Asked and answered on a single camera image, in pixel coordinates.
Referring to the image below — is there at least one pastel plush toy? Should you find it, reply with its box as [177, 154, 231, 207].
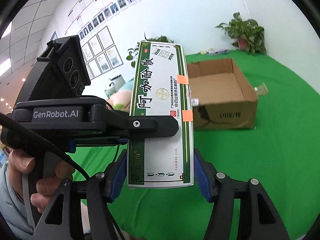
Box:
[107, 80, 133, 112]

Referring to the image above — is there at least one green white medicine box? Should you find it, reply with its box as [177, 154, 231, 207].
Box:
[127, 41, 194, 189]

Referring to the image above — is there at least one person's left hand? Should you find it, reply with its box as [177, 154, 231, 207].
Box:
[7, 149, 75, 214]

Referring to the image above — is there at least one leaf pattern paper cup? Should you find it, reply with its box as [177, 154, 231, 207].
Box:
[105, 88, 116, 99]

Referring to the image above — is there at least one white mug with lid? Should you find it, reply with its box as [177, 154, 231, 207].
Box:
[110, 75, 126, 92]

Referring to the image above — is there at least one left potted green plant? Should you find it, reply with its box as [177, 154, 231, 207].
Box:
[126, 32, 175, 68]

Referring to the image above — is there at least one potted green plant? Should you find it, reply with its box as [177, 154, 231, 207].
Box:
[216, 12, 266, 55]
[126, 32, 175, 68]

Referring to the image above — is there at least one large cardboard tray box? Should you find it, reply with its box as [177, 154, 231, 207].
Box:
[187, 58, 258, 131]

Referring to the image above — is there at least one colourful packet on table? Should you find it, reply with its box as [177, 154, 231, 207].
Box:
[200, 49, 230, 56]

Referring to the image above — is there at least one right potted green plant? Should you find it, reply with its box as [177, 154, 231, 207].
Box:
[216, 12, 266, 55]

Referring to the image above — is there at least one black camera box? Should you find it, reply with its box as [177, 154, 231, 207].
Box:
[16, 35, 91, 103]

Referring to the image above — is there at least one black cable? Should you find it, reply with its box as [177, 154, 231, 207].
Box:
[0, 100, 126, 240]

